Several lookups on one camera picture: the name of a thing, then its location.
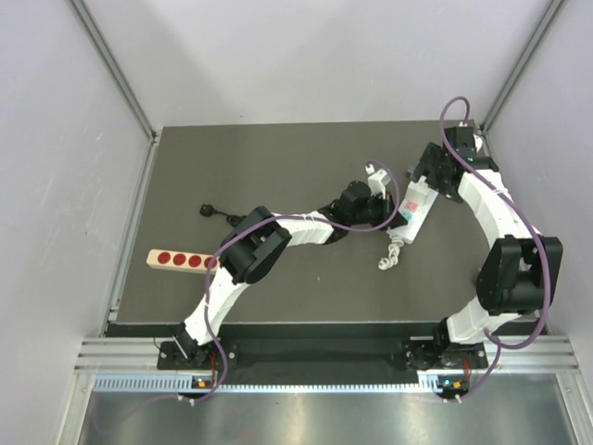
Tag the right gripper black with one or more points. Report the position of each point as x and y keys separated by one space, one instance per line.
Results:
x=432 y=157

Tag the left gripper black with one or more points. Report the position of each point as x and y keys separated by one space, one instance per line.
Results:
x=386 y=208

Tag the white power strip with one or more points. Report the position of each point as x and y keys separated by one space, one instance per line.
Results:
x=405 y=235

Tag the white cube plug adapter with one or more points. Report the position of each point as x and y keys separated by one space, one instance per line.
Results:
x=419 y=192

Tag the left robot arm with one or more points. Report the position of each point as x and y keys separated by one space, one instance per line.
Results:
x=248 y=253

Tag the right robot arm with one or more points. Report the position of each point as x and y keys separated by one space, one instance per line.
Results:
x=521 y=269

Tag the grey plug beside strip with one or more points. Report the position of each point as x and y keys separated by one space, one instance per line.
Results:
x=411 y=170

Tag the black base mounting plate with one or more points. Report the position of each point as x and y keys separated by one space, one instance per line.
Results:
x=401 y=354

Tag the wooden power strip red sockets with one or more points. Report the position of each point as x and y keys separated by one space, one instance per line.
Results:
x=180 y=261

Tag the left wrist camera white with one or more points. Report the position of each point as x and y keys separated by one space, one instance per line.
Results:
x=377 y=179

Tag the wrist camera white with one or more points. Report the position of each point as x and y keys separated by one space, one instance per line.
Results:
x=478 y=142
x=377 y=179

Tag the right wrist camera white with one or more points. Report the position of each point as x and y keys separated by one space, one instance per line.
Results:
x=478 y=142

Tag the right aluminium frame post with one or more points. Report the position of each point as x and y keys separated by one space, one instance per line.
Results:
x=517 y=68

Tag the aluminium frame post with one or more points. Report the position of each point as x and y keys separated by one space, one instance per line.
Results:
x=85 y=17
x=517 y=68

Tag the white slotted cable duct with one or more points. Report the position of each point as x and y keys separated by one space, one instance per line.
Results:
x=202 y=383

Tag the left aluminium frame post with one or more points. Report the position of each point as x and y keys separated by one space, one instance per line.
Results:
x=85 y=17

